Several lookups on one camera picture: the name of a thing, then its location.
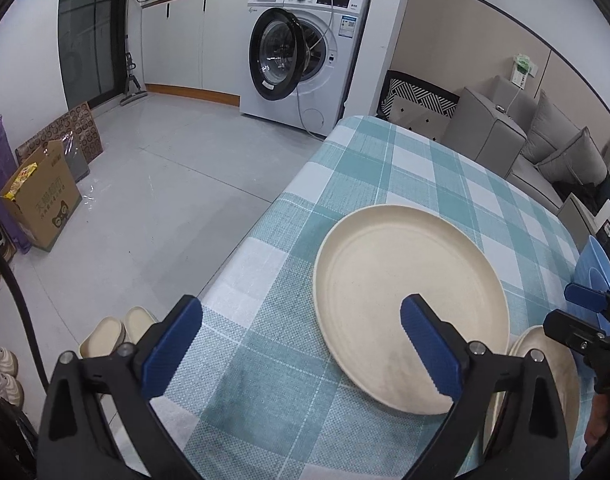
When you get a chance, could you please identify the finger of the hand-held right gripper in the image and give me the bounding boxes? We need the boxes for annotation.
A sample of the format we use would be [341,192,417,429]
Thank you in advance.
[564,282,610,322]
[543,310,609,357]

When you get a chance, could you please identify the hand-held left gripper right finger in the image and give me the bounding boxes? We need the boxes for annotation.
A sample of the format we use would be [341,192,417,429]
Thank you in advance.
[400,293,572,480]

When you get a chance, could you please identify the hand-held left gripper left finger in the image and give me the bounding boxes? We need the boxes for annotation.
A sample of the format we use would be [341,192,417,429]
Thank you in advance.
[36,295,206,480]

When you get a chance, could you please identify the large blue bowl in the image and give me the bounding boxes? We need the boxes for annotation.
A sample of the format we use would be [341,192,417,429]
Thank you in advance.
[574,235,610,311]

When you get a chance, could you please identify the cream plate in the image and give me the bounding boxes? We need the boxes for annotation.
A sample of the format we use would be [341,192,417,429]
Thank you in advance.
[313,204,511,416]
[482,325,582,453]

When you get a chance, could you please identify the person's right hand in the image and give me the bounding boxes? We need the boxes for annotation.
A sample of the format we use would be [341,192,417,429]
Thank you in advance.
[585,395,608,448]

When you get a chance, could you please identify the cream slipper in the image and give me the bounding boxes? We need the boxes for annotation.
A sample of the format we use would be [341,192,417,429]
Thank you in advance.
[79,317,126,360]
[124,306,160,343]

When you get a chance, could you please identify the grey side cabinet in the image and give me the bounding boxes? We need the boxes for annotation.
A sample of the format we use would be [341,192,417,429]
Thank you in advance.
[557,192,610,256]

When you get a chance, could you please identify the dark jacket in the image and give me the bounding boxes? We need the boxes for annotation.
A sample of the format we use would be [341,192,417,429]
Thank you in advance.
[567,170,610,206]

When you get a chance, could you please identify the teal checked tablecloth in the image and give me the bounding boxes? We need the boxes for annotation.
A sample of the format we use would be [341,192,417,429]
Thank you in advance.
[150,114,593,480]

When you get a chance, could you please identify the grey cushion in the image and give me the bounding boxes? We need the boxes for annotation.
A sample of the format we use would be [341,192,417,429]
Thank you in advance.
[522,89,586,163]
[535,127,610,196]

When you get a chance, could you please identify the white sneaker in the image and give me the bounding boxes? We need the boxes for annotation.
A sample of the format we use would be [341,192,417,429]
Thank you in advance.
[0,334,20,378]
[0,372,26,408]

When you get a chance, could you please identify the cardboard box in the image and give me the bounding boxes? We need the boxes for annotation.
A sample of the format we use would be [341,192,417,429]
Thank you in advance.
[0,140,83,253]

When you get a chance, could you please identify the grey sofa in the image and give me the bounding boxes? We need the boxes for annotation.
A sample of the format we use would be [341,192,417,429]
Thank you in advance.
[442,75,610,216]

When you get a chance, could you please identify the upright floor cleaner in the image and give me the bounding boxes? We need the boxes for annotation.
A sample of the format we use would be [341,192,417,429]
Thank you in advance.
[120,32,148,106]

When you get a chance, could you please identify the white lower kitchen cabinets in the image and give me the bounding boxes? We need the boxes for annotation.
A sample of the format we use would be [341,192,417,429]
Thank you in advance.
[140,0,258,106]

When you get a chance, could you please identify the white washing machine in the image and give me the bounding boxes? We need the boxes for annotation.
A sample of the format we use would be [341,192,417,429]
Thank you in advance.
[239,0,373,137]

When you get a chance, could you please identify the dark glass door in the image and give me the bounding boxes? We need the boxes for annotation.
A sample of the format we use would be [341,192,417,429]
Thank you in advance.
[57,0,133,111]

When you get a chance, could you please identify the black cable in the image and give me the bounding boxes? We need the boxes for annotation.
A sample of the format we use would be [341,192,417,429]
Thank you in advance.
[0,235,50,413]

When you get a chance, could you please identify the white green wall device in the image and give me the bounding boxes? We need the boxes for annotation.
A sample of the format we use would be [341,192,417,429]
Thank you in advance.
[510,52,538,91]

